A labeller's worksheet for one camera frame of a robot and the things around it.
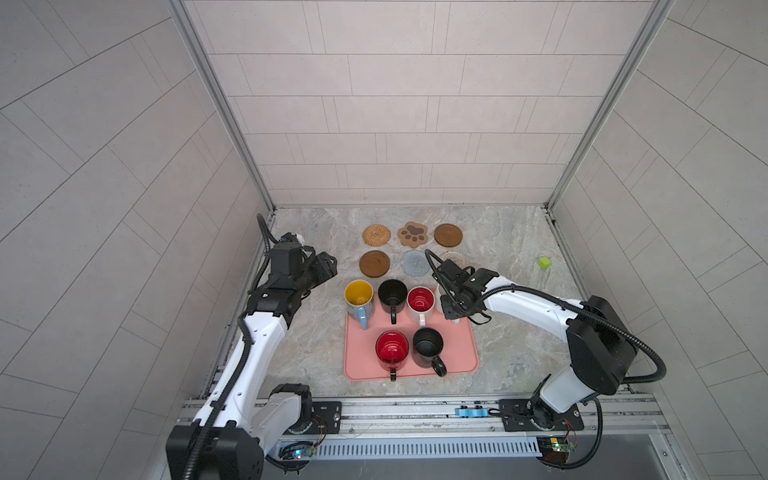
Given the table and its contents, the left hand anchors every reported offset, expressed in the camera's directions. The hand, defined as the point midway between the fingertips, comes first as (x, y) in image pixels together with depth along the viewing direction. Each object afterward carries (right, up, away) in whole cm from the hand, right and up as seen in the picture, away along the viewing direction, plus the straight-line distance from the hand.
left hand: (335, 257), depth 78 cm
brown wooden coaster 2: (+35, +5, +30) cm, 46 cm away
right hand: (+32, -17, +8) cm, 37 cm away
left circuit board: (-5, -41, -14) cm, 44 cm away
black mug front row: (+25, -25, +3) cm, 35 cm away
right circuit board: (+53, -43, -10) cm, 69 cm away
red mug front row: (+15, -26, +4) cm, 30 cm away
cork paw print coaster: (+22, +6, +30) cm, 38 cm away
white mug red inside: (+23, -15, +11) cm, 30 cm away
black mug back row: (+15, -11, +7) cm, 20 cm away
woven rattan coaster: (+9, +5, +30) cm, 31 cm away
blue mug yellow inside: (+5, -13, +10) cm, 17 cm away
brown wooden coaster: (+9, -4, +21) cm, 23 cm away
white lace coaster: (+37, -2, +24) cm, 44 cm away
